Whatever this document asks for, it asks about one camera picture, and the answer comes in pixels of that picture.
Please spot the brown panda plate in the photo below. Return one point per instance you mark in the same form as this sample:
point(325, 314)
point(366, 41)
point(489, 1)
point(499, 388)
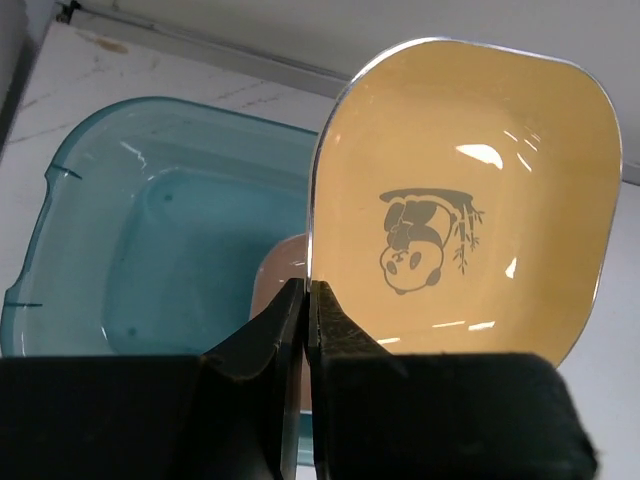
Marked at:
point(286, 260)

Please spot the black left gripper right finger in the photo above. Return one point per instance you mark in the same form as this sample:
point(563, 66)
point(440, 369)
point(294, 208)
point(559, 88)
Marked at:
point(377, 415)

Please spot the teal plastic bin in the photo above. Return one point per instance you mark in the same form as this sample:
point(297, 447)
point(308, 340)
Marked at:
point(156, 218)

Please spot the yellow plate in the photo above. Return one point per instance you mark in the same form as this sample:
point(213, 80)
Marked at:
point(461, 199)

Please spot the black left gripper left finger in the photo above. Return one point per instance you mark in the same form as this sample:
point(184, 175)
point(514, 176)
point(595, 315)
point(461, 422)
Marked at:
point(230, 413)

